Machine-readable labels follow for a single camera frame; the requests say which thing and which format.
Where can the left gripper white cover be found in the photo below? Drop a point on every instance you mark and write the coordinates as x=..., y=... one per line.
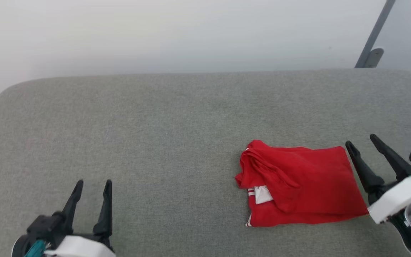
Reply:
x=80, y=248

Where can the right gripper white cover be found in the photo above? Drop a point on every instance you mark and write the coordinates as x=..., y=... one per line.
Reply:
x=398, y=196

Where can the red and white shirt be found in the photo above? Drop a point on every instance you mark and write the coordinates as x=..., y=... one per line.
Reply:
x=309, y=182

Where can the grey fabric sofa cushion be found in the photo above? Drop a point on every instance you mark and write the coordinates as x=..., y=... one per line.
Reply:
x=155, y=142

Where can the grey metal bar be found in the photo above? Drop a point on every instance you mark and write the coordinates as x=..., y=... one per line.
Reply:
x=376, y=30

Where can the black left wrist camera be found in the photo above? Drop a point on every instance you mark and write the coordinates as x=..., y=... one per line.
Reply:
x=45, y=226

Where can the grey metal bracket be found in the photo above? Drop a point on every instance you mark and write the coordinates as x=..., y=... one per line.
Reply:
x=374, y=59

